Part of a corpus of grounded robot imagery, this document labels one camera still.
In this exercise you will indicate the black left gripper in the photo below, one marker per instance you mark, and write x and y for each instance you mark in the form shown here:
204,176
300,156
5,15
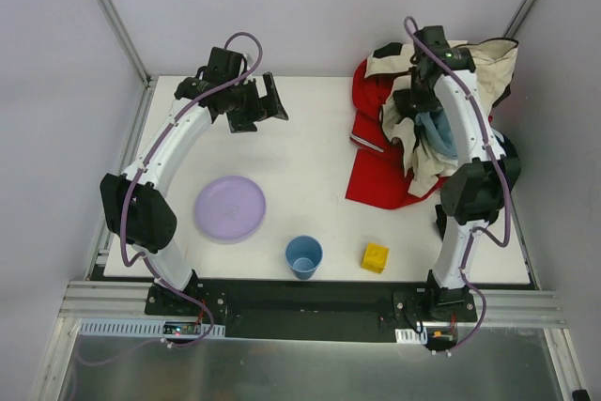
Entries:
254,103

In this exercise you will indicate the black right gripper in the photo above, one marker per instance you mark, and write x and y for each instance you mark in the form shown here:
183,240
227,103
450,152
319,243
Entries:
418,101

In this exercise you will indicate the grey-blue cloth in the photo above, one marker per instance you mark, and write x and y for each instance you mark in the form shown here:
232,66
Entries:
438,132

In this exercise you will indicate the cream and black jacket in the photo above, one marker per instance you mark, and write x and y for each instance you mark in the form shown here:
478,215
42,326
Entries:
495,61

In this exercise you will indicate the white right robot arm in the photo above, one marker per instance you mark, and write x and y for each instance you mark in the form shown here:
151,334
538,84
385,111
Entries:
443,80

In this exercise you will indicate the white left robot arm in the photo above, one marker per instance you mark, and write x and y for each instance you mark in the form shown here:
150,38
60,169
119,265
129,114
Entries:
134,201

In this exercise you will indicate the red cloth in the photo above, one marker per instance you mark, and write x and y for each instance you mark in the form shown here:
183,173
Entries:
378,178

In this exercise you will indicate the purple plastic plate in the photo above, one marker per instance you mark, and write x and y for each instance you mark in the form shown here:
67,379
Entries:
229,209

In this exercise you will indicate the blue plastic cup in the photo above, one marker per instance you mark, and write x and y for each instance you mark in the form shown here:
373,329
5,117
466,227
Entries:
303,254

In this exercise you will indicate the yellow toy cube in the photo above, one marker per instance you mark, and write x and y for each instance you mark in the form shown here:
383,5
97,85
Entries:
375,258

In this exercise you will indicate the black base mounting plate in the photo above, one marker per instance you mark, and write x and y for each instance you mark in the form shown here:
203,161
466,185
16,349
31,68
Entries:
367,312

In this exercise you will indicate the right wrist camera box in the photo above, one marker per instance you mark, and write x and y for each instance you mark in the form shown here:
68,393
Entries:
432,36

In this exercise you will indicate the left aluminium frame post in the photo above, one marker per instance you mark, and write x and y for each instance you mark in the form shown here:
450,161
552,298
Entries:
123,38

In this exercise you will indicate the aluminium front rail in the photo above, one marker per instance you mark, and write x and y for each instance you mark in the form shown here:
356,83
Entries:
497,307

